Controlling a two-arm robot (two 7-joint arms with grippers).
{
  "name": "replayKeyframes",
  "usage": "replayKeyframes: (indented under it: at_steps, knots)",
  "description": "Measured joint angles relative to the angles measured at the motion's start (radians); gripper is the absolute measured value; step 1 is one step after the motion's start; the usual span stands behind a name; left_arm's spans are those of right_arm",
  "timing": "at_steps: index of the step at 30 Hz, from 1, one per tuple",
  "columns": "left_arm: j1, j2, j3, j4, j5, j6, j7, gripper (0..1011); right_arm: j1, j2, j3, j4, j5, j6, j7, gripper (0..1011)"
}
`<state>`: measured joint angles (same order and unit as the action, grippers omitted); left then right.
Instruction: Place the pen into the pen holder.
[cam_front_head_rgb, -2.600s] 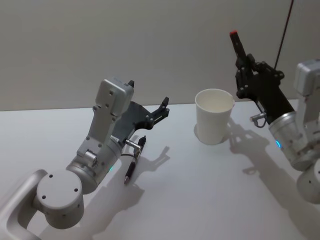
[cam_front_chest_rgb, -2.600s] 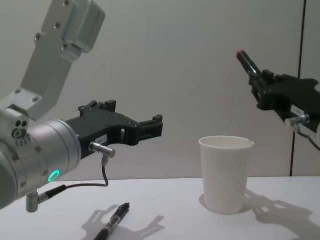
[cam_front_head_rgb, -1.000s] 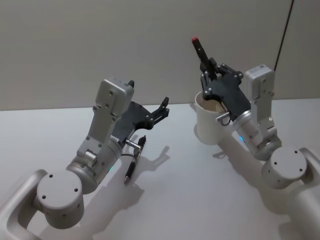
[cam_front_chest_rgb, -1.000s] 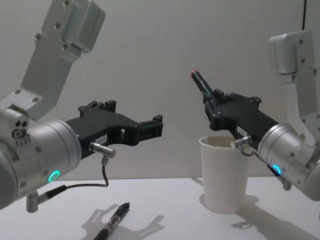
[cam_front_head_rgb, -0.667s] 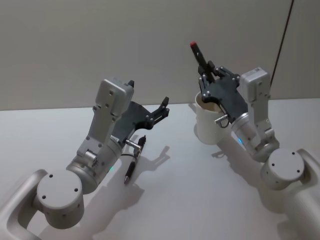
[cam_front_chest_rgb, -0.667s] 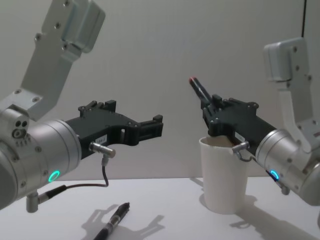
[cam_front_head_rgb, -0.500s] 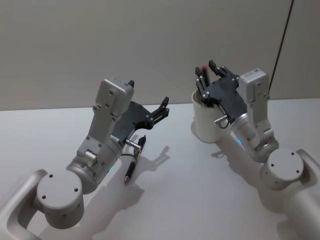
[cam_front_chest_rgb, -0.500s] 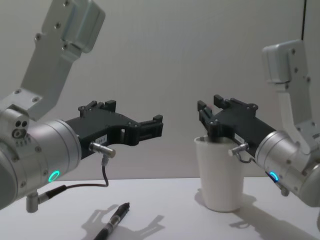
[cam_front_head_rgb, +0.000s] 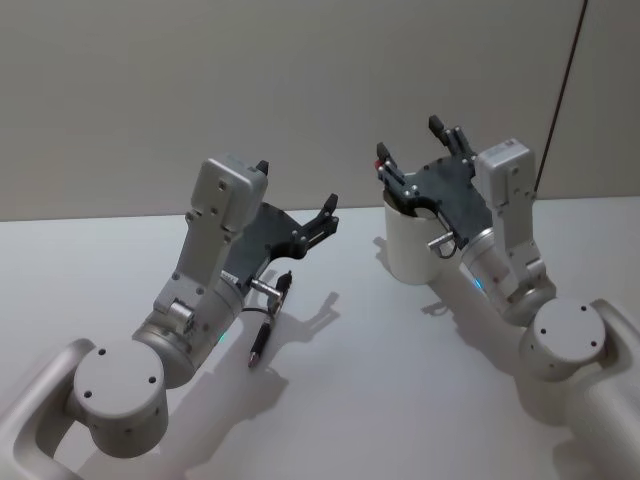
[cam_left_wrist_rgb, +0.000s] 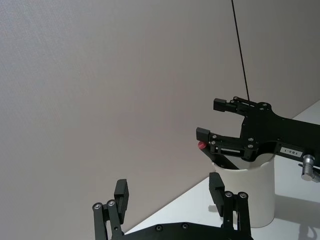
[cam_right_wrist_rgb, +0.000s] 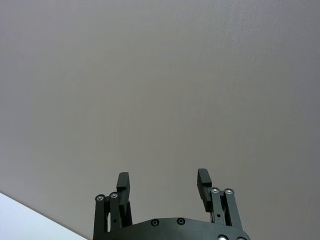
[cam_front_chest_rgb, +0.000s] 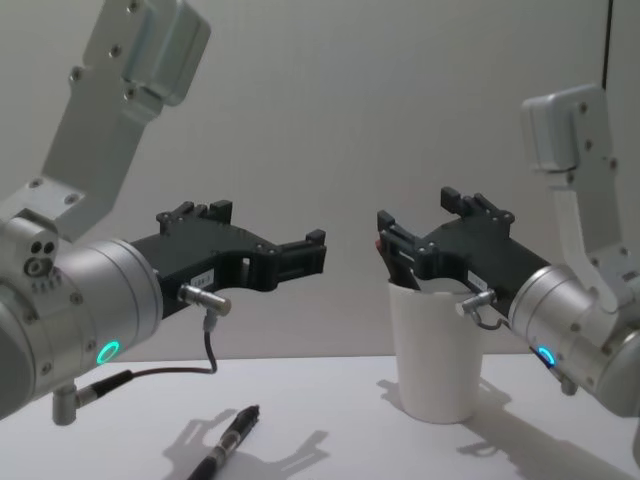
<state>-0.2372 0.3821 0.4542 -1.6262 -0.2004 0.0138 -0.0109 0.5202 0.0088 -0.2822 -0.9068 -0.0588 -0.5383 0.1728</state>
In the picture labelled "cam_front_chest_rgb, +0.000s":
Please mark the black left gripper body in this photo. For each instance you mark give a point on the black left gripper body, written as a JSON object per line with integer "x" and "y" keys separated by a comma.
{"x": 215, "y": 255}

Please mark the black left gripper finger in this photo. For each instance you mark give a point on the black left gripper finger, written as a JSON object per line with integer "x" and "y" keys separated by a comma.
{"x": 200, "y": 212}
{"x": 300, "y": 257}

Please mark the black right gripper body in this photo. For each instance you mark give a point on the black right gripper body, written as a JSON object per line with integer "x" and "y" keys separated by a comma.
{"x": 475, "y": 250}

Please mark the white paper cup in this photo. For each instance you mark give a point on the white paper cup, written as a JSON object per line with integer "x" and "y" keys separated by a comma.
{"x": 435, "y": 360}

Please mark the white table cloth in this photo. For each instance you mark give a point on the white table cloth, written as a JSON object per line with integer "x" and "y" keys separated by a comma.
{"x": 350, "y": 440}

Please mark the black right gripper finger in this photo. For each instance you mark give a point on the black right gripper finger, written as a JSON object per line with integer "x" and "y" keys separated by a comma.
{"x": 480, "y": 207}
{"x": 400, "y": 250}

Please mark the black pen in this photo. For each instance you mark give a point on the black pen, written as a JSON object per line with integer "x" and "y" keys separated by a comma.
{"x": 227, "y": 442}

